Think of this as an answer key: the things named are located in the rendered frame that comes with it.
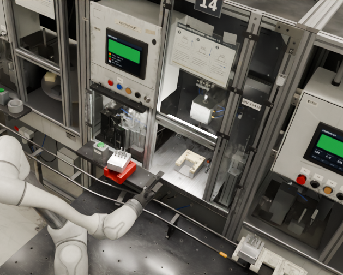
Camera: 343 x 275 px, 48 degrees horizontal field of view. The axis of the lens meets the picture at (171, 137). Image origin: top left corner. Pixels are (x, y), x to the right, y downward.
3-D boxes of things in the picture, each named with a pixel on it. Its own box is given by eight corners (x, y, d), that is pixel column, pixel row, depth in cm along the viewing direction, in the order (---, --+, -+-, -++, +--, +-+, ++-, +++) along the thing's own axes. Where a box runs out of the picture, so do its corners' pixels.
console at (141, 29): (87, 82, 218) (85, 2, 189) (118, 63, 238) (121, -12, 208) (149, 111, 204) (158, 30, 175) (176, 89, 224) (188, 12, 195)
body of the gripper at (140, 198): (142, 214, 188) (152, 202, 195) (143, 203, 183) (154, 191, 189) (129, 207, 191) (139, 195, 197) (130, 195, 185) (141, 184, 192)
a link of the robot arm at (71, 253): (55, 295, 187) (52, 270, 173) (55, 262, 201) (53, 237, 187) (89, 291, 191) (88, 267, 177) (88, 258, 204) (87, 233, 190)
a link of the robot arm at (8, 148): (64, 262, 202) (64, 227, 219) (92, 252, 202) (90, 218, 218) (-29, 170, 150) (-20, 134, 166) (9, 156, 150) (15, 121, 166)
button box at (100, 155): (92, 159, 236) (92, 144, 229) (100, 153, 242) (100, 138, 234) (102, 165, 234) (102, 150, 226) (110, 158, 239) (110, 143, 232)
